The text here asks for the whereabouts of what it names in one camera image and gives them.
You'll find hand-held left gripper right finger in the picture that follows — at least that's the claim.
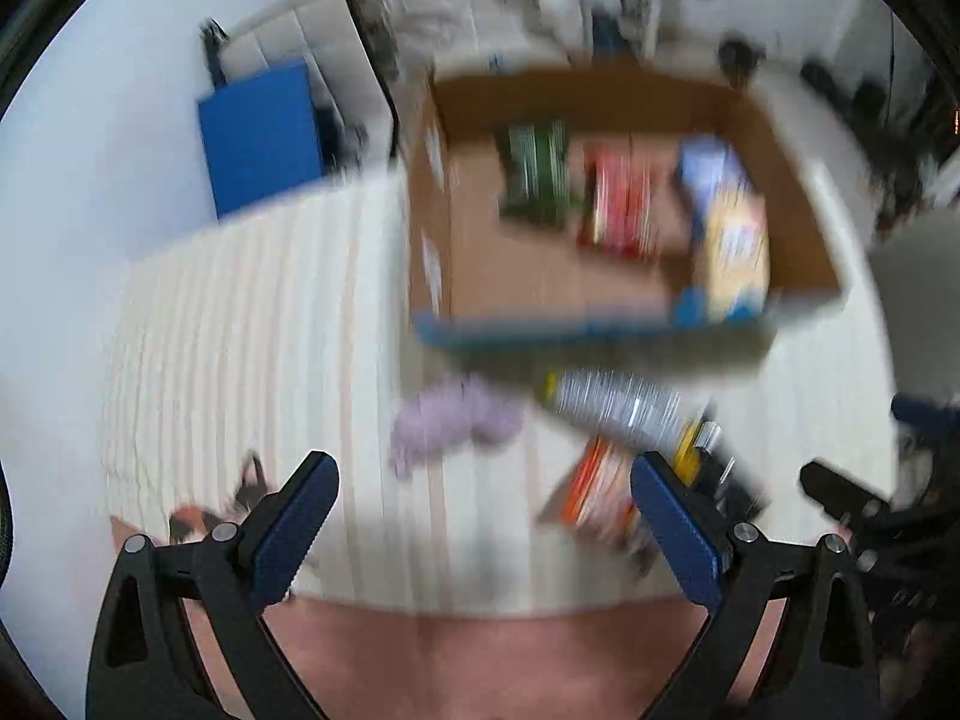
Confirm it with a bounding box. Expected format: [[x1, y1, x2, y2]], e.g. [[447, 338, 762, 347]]
[[630, 452, 883, 720]]

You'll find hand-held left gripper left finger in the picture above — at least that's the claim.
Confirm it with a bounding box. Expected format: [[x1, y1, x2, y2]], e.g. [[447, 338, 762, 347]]
[[86, 451, 340, 720]]

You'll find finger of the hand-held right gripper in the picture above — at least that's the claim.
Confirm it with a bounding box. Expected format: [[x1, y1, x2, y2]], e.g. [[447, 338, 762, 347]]
[[890, 394, 960, 440], [799, 462, 890, 537]]

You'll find orange snack packet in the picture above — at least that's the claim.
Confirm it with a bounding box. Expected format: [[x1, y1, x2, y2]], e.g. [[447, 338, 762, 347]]
[[536, 435, 646, 541]]

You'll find silver striped packet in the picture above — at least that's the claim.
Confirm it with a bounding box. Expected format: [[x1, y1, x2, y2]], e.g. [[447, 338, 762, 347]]
[[536, 367, 687, 458]]

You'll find purple fluffy cloth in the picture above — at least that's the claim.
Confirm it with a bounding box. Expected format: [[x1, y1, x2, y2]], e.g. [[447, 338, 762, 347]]
[[388, 375, 526, 481]]

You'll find cardboard box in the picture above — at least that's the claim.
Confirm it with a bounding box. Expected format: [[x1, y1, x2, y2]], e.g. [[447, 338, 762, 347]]
[[401, 67, 845, 383]]

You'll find black and orange small toy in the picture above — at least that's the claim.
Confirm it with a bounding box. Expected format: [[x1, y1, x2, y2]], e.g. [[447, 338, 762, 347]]
[[166, 450, 275, 545]]

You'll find yellow and black packet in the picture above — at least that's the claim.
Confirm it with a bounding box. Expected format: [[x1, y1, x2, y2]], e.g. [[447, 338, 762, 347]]
[[671, 405, 773, 522]]

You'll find white ribbed mat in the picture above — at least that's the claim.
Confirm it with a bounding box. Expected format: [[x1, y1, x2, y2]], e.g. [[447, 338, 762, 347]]
[[101, 169, 901, 605]]

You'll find pink cloth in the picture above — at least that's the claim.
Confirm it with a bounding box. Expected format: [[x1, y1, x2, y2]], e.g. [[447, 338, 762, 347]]
[[109, 514, 796, 720]]

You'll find blue and yellow packet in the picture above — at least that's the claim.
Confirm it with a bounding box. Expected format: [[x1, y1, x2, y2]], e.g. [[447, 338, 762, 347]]
[[671, 135, 773, 327]]

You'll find red snack packet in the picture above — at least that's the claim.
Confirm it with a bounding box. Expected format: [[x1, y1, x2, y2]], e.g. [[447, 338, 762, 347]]
[[576, 136, 667, 260]]

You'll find green snack packet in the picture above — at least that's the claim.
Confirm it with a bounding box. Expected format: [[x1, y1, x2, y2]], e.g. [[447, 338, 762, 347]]
[[496, 120, 584, 226]]

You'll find blue flat board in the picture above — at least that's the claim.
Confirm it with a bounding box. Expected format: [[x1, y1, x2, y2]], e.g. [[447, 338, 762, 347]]
[[196, 61, 325, 222]]

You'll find white cushioned panel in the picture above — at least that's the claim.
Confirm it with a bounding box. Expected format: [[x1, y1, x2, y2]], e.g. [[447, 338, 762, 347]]
[[217, 0, 398, 166]]

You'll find pile of white cloth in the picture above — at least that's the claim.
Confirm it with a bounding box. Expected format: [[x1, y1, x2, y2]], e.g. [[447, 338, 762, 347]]
[[386, 0, 601, 80]]

